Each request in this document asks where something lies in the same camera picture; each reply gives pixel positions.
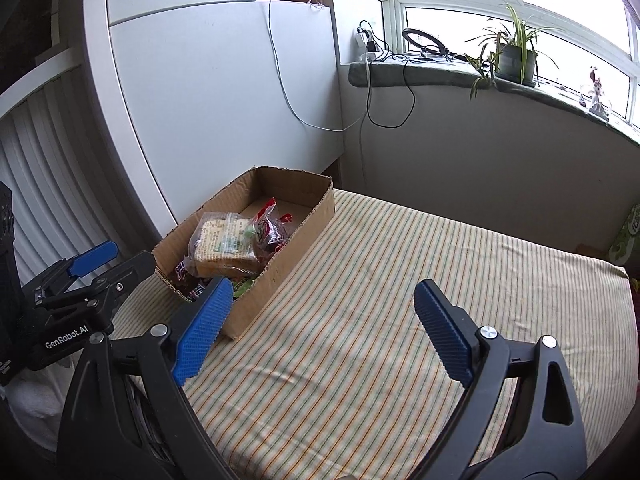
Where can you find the white power strip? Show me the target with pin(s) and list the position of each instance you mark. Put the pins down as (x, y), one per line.
(364, 37)

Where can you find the brown chocolate bar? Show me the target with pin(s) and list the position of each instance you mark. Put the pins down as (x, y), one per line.
(185, 272)

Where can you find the cardboard box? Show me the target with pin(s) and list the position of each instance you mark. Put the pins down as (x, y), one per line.
(295, 255)

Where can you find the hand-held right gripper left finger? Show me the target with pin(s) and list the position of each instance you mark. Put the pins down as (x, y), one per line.
(205, 330)

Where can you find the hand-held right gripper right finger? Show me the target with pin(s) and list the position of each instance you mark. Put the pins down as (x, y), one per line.
(445, 335)

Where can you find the potted spider plant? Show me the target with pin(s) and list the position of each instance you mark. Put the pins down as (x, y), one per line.
(517, 62)

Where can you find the white ribbed panel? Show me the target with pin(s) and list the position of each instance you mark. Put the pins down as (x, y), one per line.
(50, 160)

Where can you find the small figurine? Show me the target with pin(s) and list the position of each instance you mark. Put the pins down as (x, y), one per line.
(595, 95)

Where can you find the bagged sliced bread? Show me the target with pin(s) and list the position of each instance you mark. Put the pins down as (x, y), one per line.
(220, 250)

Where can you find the white cabinet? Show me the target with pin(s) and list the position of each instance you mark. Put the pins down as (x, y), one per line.
(200, 85)

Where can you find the green bag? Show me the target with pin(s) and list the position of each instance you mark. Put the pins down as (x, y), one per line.
(627, 240)

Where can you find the grey stone window sill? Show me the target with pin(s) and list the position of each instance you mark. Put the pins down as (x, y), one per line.
(430, 77)

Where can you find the white clothing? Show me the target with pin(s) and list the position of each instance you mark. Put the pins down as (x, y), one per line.
(35, 405)

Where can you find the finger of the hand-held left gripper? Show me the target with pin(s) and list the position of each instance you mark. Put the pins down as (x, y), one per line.
(92, 257)
(125, 272)

